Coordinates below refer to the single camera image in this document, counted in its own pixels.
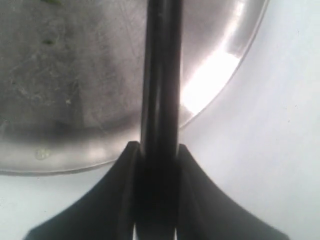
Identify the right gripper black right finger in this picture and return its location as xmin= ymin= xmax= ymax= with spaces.
xmin=177 ymin=144 xmax=289 ymax=240

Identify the black kitchen knife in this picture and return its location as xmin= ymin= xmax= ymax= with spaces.
xmin=135 ymin=0 xmax=183 ymax=240

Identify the round steel plate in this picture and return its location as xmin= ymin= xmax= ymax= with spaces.
xmin=0 ymin=0 xmax=269 ymax=175

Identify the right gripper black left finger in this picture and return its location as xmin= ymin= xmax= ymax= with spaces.
xmin=25 ymin=141 xmax=139 ymax=240

